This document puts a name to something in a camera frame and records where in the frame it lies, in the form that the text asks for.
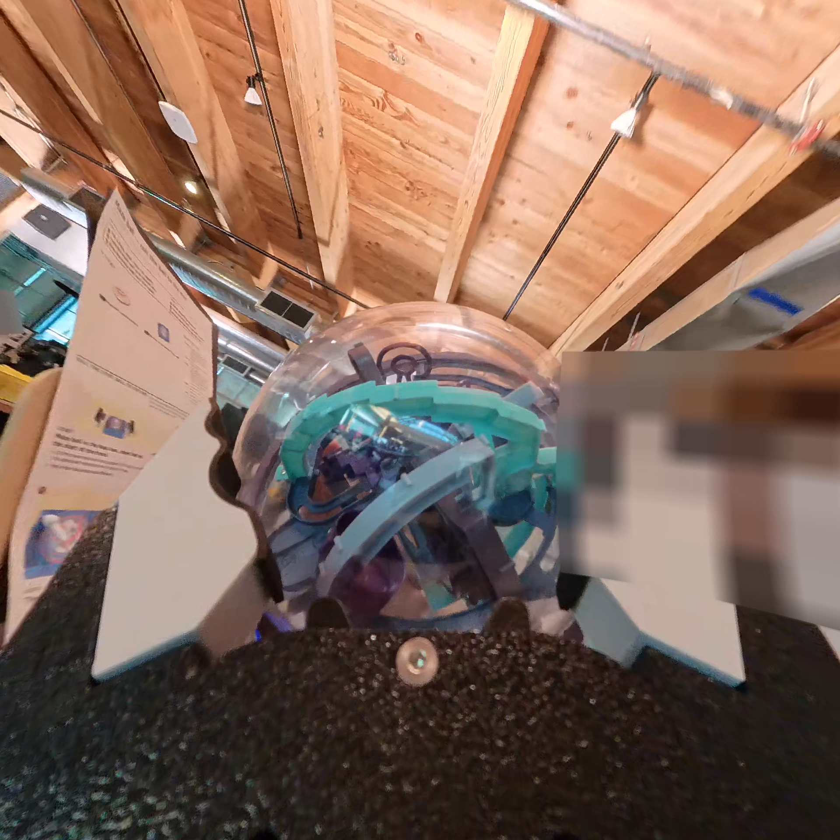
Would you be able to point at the beige curved stand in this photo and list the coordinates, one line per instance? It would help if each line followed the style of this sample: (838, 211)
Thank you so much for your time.
(26, 446)

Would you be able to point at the white ceiling access point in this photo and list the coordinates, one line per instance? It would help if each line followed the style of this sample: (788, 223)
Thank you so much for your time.
(178, 122)

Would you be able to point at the silver duct with vent grille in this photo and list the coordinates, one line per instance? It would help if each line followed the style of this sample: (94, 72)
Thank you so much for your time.
(210, 275)

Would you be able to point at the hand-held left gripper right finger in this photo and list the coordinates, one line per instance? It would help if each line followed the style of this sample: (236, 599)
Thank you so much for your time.
(689, 636)

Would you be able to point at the white track spotlight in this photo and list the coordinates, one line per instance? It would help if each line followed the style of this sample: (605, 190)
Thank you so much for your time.
(253, 97)
(625, 123)

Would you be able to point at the thin ceiling rod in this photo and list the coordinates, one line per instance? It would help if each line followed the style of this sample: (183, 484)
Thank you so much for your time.
(262, 253)

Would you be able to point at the silver ceiling pipe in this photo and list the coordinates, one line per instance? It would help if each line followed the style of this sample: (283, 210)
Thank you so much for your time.
(590, 37)

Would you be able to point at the clear maze ball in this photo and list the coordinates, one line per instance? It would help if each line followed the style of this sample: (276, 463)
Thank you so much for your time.
(407, 472)

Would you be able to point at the grey duct with blue label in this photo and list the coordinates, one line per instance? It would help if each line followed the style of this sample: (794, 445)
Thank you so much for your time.
(754, 308)

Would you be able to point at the printed instruction sheet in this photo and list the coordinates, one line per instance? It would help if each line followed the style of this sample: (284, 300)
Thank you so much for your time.
(131, 341)

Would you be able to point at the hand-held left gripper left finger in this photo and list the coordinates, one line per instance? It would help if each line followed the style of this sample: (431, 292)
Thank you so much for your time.
(177, 544)

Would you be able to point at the slim silver duct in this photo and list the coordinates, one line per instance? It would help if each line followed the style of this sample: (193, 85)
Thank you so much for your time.
(249, 348)

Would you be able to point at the black light track rail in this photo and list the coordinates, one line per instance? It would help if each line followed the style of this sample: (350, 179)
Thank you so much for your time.
(278, 151)
(577, 202)

